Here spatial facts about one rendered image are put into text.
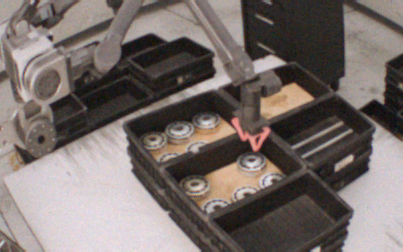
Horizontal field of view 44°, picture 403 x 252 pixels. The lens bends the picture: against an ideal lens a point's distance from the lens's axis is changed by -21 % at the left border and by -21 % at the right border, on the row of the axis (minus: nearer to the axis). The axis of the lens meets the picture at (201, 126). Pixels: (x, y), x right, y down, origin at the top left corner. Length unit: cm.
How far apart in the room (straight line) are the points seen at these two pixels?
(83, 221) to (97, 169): 33
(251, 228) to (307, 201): 23
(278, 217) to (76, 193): 83
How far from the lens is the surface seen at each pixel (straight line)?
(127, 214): 220
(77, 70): 157
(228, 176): 212
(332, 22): 380
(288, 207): 199
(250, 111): 177
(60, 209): 227
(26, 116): 188
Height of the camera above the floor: 218
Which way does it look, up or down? 35 degrees down
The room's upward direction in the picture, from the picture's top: 4 degrees counter-clockwise
